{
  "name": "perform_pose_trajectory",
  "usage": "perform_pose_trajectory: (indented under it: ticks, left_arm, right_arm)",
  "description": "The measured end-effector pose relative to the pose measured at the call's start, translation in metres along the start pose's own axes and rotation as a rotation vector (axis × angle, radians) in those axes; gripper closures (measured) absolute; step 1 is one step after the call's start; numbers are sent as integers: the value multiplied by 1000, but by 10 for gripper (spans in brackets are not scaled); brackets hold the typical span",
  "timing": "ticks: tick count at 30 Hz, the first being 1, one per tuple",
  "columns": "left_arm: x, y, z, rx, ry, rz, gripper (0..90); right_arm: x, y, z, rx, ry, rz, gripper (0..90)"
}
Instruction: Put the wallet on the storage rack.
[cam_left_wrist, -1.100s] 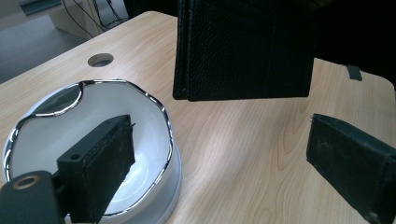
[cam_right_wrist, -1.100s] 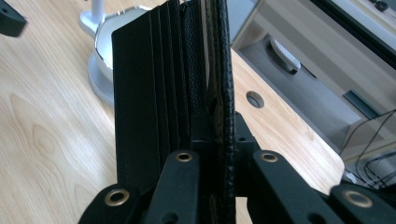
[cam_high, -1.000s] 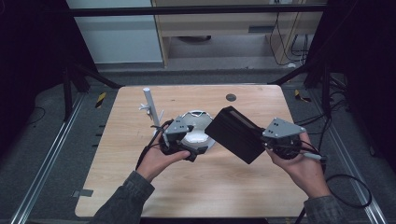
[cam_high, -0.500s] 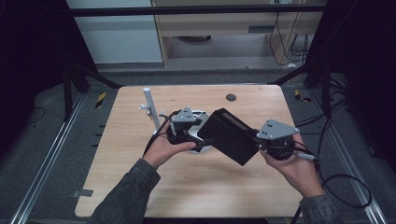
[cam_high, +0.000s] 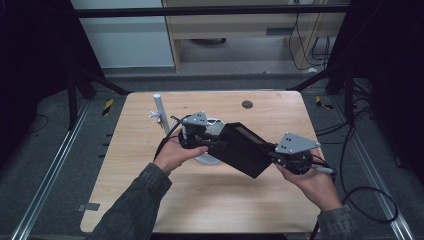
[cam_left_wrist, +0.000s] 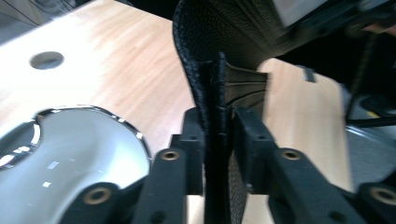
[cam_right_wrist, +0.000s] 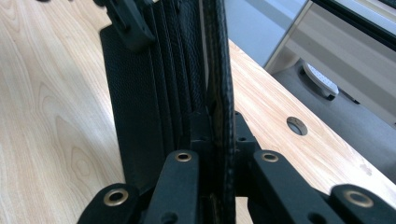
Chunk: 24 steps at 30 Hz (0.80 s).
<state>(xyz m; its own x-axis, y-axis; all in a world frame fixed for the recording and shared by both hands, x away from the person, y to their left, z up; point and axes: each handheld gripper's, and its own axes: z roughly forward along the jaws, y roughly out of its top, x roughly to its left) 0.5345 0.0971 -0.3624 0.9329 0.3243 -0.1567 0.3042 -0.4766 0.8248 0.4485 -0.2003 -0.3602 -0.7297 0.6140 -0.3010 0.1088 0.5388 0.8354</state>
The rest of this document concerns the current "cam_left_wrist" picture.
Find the white bowl with silver rim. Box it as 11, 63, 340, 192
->
0, 105, 153, 224

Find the black leather wallet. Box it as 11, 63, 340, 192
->
172, 0, 300, 224

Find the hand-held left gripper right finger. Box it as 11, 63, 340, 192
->
233, 105, 368, 224

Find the grey tape piece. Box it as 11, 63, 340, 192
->
303, 65, 318, 84

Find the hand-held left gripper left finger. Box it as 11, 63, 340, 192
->
132, 106, 205, 224

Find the right hand-held gripper cable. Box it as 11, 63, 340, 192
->
344, 33, 378, 123

